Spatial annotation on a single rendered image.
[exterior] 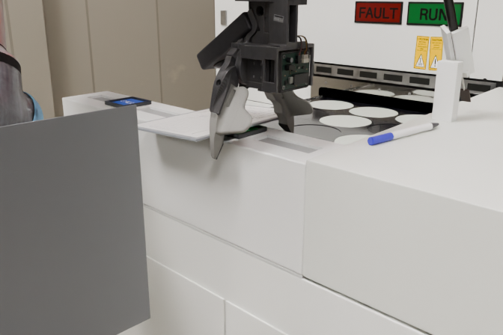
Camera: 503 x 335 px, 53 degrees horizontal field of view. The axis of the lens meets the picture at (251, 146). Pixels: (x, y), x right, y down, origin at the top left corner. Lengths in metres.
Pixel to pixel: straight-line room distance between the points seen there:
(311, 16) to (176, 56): 1.71
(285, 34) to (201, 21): 2.45
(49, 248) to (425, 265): 0.34
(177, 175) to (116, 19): 2.04
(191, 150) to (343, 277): 0.27
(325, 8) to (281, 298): 0.81
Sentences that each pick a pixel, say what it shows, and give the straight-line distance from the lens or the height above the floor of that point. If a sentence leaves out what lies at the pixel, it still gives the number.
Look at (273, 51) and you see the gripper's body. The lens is 0.58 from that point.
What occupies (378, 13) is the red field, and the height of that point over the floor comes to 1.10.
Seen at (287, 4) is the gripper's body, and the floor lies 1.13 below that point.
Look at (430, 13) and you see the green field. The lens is 1.15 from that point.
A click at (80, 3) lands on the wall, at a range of 2.64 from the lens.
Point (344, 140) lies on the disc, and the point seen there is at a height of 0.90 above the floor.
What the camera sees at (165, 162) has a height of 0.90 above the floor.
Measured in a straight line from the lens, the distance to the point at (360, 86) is 1.23.
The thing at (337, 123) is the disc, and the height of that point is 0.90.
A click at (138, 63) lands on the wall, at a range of 2.80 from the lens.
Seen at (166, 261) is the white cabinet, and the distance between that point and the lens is 0.82.
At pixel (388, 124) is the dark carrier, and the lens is 1.01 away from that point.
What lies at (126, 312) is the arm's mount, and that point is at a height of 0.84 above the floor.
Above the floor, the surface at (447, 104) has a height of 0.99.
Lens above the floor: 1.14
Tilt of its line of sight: 17 degrees down
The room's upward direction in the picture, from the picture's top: straight up
